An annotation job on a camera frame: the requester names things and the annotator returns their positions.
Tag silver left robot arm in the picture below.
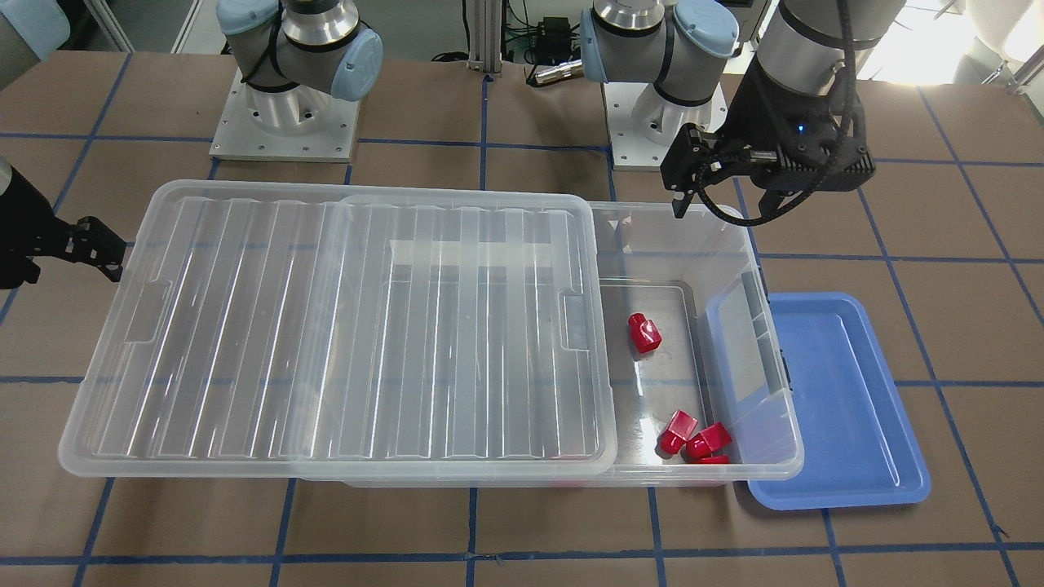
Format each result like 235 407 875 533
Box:
579 1 904 227

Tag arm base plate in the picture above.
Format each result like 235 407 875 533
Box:
603 83 728 171
209 72 361 164

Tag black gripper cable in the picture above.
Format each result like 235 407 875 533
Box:
693 0 861 227

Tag red block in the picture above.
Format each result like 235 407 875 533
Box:
627 312 662 355
691 454 731 465
682 422 733 463
657 409 698 457

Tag clear plastic box lid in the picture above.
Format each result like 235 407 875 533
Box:
57 181 618 486

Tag blue plastic tray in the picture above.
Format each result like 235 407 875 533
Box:
749 291 932 510

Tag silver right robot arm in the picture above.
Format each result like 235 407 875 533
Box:
1 1 383 289

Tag clear plastic storage box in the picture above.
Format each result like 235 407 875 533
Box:
285 193 805 488

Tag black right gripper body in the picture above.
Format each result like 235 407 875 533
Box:
1 159 62 289

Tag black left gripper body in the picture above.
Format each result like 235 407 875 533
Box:
708 62 877 214

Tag black power adapter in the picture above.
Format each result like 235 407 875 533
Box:
533 16 572 60

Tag silver metal cylinder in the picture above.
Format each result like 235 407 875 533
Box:
529 58 584 88

